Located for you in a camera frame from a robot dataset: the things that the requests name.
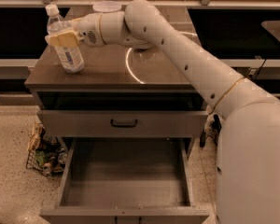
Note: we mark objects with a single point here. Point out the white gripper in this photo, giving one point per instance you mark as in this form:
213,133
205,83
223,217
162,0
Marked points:
88,30

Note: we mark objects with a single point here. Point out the clear plastic water bottle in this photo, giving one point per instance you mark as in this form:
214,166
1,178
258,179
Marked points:
70,58

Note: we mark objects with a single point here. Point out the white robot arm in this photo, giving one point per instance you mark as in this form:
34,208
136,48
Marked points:
248,150

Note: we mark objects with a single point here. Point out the closed upper drawer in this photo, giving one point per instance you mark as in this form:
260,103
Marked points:
123,124

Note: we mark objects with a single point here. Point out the grey drawer cabinet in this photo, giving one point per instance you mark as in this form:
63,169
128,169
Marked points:
114,79

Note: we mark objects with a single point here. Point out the open middle drawer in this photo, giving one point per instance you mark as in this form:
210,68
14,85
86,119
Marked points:
126,181

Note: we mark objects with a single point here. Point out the white ceramic bowl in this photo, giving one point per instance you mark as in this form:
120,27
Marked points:
107,7

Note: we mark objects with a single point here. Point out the black stand leg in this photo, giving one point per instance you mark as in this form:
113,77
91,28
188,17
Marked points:
211,130

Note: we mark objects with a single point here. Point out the wire basket with trash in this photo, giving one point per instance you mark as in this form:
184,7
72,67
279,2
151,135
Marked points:
46,155

